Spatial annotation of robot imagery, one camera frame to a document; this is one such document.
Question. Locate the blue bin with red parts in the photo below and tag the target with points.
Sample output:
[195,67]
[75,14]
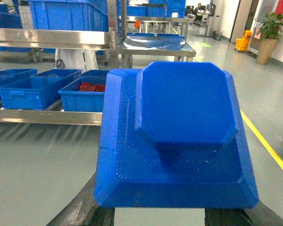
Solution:
[74,100]

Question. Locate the large blue crate upper shelf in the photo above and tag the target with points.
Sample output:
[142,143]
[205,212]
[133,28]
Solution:
[70,15]

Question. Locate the steel work table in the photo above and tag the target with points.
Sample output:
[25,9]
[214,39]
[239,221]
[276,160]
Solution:
[148,44]

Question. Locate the red parts in bin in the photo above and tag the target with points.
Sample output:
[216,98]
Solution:
[90,87]

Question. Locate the blue block part with knob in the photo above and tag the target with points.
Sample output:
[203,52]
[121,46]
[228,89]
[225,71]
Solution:
[172,136]

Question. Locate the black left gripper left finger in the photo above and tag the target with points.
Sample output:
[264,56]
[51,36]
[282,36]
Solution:
[84,211]

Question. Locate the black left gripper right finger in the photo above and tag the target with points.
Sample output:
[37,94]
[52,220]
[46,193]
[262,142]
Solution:
[260,215]

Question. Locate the yellow mop bucket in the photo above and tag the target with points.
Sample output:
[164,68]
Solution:
[242,43]

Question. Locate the potted plant in tan pot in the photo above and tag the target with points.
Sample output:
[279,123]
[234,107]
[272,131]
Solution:
[270,31]

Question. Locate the blue plastic bin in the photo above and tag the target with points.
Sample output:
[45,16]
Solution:
[37,92]

